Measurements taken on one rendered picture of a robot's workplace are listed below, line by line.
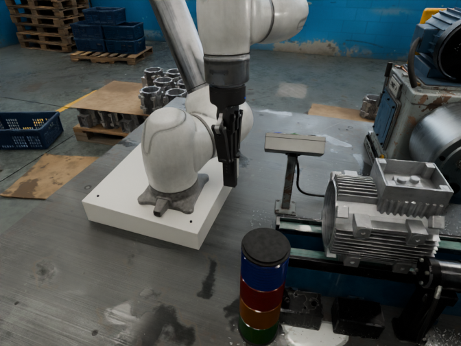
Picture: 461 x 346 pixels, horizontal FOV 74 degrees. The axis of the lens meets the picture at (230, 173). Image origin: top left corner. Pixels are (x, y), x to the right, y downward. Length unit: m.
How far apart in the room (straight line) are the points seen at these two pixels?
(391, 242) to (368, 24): 5.71
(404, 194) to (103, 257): 0.78
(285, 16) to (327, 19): 5.58
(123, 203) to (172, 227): 0.19
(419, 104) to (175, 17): 0.79
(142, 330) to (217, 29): 0.66
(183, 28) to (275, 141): 0.43
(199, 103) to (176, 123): 0.15
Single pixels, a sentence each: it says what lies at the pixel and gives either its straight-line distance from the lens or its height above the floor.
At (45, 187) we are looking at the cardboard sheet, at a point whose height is 0.01.
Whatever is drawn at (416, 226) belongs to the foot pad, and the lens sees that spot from 0.70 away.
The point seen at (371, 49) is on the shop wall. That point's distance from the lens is 6.35.
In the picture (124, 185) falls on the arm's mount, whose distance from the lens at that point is 1.07.
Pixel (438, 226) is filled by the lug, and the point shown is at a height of 1.08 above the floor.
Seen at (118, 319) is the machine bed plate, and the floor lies 0.80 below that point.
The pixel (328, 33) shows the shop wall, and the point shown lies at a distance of 6.29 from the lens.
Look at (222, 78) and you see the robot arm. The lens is 0.60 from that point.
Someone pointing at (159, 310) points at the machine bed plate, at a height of 0.80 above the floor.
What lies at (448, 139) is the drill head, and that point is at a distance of 0.98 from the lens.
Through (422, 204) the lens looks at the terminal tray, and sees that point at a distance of 0.70.
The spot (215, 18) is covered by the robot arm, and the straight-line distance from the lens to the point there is 0.58.
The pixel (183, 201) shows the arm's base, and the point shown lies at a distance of 0.94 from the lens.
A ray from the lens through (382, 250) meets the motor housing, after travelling 0.72.
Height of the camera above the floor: 1.50
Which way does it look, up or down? 35 degrees down
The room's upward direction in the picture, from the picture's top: straight up
